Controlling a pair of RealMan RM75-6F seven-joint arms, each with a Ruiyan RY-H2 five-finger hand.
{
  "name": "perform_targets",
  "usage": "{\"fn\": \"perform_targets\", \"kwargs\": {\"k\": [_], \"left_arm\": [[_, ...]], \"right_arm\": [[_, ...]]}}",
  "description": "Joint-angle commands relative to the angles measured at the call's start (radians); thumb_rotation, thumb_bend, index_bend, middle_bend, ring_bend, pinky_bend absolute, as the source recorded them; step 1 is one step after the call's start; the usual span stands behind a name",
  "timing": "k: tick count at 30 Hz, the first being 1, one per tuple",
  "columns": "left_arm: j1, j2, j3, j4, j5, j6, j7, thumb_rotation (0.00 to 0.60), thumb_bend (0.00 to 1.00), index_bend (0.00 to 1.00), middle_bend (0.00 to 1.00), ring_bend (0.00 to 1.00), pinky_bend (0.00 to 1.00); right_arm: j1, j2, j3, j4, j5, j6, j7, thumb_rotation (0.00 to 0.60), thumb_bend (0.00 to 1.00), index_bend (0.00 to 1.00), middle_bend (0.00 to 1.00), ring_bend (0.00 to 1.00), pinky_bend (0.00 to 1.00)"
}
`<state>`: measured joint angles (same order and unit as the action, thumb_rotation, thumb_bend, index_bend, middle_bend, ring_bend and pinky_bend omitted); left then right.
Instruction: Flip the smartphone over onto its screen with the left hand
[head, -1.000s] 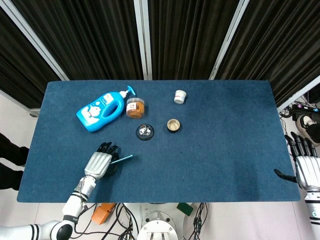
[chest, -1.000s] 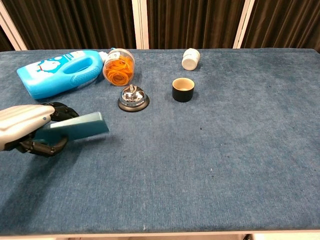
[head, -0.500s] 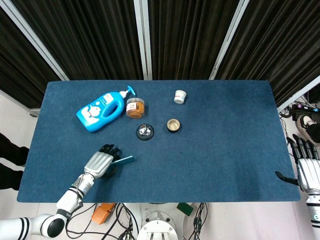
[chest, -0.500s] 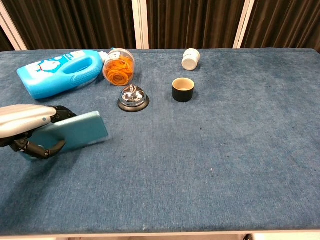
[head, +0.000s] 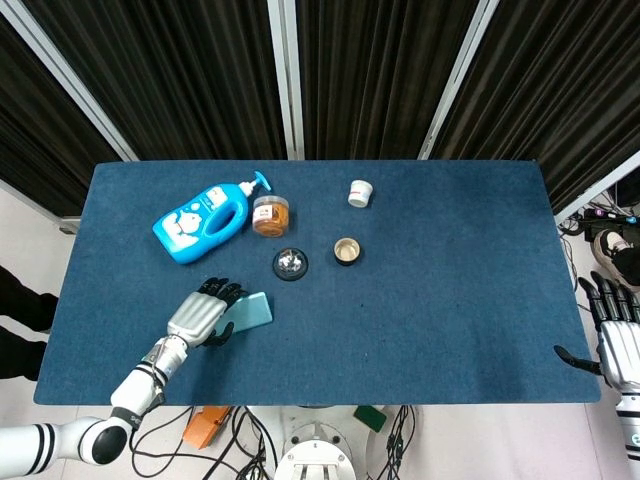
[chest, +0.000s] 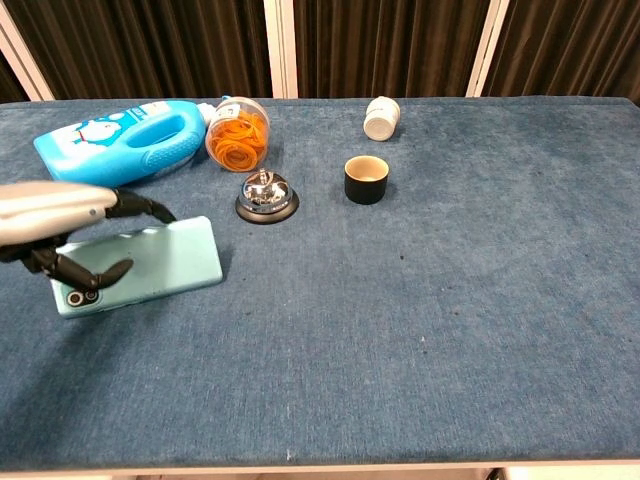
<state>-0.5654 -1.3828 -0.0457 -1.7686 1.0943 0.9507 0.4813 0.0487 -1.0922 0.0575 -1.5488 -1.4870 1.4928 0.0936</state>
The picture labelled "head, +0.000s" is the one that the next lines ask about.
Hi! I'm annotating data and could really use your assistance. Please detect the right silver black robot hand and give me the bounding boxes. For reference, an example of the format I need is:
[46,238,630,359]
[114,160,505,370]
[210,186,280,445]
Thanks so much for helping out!
[553,271,640,389]

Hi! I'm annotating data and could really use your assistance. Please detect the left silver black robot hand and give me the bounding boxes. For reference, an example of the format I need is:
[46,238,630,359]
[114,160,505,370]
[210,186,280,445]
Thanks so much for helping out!
[166,276,250,349]

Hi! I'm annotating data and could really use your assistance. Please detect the blue cartoon detergent pump bottle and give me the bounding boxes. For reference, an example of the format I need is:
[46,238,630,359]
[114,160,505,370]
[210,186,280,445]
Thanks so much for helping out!
[151,170,274,266]

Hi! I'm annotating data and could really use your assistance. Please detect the blue table cloth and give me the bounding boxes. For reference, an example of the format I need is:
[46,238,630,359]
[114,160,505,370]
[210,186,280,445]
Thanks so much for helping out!
[33,159,602,407]

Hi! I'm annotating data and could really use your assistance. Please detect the orange box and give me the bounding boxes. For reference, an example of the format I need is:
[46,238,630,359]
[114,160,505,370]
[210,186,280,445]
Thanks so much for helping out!
[182,405,232,451]

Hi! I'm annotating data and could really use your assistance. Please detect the small white lidded jar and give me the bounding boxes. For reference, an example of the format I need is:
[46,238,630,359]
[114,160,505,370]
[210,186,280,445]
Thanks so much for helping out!
[347,179,375,208]

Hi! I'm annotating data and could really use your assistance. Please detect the black cup with beige inside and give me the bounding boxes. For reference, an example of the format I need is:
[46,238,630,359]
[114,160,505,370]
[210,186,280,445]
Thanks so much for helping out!
[332,237,363,267]

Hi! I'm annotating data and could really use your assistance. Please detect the clear jar of rubber bands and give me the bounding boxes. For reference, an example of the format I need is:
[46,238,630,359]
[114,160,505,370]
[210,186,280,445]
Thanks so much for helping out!
[251,194,292,236]

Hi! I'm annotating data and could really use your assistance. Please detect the black floor cable bundle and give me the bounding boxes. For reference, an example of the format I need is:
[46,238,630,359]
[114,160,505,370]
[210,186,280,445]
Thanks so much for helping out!
[368,404,427,480]
[128,404,275,480]

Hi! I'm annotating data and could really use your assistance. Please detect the green flat block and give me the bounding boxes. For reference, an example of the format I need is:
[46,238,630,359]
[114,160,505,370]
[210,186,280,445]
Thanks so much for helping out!
[353,405,388,433]

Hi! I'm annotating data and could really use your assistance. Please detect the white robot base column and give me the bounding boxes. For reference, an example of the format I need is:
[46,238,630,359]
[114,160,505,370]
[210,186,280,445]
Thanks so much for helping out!
[272,404,372,480]

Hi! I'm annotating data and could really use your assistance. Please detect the white frame post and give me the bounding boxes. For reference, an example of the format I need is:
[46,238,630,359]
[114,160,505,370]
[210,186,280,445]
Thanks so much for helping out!
[553,162,640,224]
[417,0,502,161]
[0,0,140,162]
[266,0,306,161]

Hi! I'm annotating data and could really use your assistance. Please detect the person's black trouser leg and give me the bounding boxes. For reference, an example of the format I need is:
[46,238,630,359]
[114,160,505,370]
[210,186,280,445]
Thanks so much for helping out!
[0,264,60,382]
[611,243,640,290]

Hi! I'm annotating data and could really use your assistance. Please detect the tangled cables and power strip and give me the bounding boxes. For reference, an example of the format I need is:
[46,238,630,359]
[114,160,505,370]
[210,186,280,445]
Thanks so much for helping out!
[556,189,640,251]

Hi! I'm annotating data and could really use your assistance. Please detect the dark pleated curtain panel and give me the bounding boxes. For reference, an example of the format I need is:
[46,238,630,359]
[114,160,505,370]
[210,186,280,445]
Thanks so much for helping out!
[293,0,482,162]
[0,14,122,217]
[432,0,640,214]
[22,0,292,162]

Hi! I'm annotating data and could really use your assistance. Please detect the white sneaker with black trim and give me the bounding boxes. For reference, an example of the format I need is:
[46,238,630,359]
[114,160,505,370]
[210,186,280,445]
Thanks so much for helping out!
[593,229,634,287]

